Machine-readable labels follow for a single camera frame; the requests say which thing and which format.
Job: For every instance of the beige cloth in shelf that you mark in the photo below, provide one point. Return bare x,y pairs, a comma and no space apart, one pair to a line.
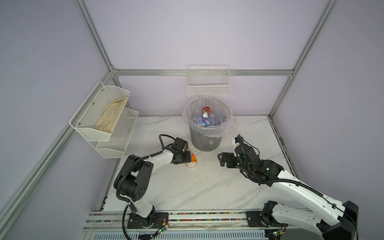
110,115

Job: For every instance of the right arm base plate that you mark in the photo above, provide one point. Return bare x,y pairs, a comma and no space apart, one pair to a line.
258,219

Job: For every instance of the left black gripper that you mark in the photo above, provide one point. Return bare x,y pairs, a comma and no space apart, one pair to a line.
187,159

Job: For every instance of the clear bottle white cap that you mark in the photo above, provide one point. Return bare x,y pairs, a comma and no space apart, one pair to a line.
220,120

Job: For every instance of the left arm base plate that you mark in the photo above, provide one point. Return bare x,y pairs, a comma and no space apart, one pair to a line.
153,221

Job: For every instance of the crushed bottle blue label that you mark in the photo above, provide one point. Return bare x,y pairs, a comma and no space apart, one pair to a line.
204,122

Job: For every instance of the orange label juice bottle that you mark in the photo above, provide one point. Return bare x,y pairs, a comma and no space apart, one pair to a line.
193,163

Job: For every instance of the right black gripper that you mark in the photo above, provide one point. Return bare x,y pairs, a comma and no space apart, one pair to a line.
228,156

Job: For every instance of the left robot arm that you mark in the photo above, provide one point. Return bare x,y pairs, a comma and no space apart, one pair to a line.
133,180

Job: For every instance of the white wire wall basket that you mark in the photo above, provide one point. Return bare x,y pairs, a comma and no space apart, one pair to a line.
208,81

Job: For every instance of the clear plastic bin liner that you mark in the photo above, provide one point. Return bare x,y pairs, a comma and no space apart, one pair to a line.
194,109

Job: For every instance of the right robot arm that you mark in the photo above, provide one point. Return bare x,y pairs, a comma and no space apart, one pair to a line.
327,217

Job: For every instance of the red cap round bottle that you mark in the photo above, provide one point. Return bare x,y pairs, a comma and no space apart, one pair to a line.
206,111

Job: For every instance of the white mesh lower shelf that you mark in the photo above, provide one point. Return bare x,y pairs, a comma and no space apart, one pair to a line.
121,135

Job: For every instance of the grey mesh waste bin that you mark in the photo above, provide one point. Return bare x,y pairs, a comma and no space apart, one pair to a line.
204,143

